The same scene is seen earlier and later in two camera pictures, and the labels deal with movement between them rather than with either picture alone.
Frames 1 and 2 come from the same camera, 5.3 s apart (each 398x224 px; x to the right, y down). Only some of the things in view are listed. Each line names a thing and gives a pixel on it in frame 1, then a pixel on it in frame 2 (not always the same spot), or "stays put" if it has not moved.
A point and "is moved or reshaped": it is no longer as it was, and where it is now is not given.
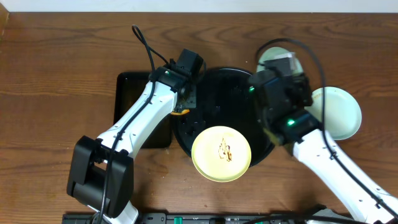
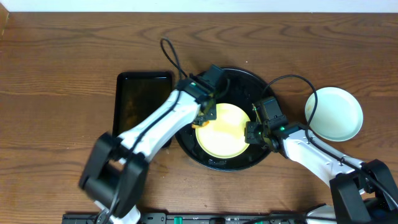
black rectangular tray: x=129 y=88 stays put
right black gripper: x=302 y=95 → x=252 y=133
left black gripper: x=189 y=97 → x=209 y=109
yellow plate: x=221 y=154 → x=224 y=137
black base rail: x=214 y=218 stays put
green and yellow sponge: x=183 y=112 is moved or reshaped
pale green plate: x=342 y=112 stays put
